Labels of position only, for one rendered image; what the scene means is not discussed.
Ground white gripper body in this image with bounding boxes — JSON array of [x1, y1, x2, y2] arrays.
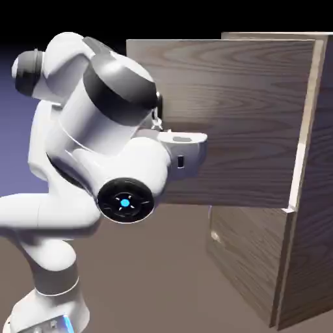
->
[[157, 130, 208, 158]]

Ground silver curved door handle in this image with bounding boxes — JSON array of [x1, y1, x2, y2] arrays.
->
[[207, 205, 222, 245], [151, 91, 165, 133]]

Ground large wooden cabinet door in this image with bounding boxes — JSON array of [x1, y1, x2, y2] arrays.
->
[[126, 38, 325, 211]]

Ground small wooden cabinet door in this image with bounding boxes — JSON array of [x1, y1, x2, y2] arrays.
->
[[205, 205, 297, 328]]

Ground wooden cabinet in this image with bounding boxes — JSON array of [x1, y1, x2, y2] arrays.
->
[[205, 31, 333, 332]]

